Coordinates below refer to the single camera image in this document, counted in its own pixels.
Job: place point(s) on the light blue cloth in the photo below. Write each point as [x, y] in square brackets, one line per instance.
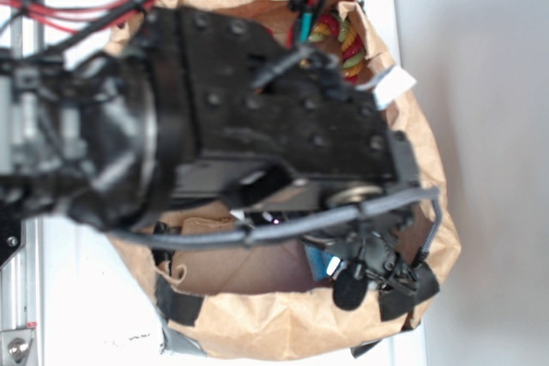
[322, 264]

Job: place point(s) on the black mounting plate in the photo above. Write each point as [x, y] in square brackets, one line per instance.
[10, 230]

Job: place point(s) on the multicolour twisted rope toy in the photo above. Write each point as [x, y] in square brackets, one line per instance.
[332, 26]

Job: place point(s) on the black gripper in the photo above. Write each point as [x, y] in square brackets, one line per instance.
[278, 133]

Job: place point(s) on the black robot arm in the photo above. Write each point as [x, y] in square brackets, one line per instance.
[103, 143]

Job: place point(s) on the aluminium frame rail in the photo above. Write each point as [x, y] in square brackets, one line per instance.
[22, 302]

